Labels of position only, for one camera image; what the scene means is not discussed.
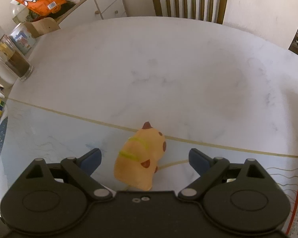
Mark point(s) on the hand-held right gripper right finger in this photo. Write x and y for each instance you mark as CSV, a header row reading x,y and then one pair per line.
x,y
197,158

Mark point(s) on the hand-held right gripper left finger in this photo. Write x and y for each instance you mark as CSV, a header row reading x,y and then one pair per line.
x,y
92,158

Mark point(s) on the yellow plush toy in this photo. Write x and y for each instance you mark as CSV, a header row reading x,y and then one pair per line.
x,y
139,158

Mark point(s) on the white marble desktop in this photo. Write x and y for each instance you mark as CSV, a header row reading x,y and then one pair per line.
x,y
164,67

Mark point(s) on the glass of dark drink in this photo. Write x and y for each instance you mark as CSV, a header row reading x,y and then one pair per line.
x,y
17,64

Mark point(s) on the printed tin can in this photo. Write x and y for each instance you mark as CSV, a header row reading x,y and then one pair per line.
x,y
22,39

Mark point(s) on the light wooden stand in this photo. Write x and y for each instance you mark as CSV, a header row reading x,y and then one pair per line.
x,y
43,26

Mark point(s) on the white sideboard with wooden top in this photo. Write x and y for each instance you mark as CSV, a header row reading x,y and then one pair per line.
x,y
109,0

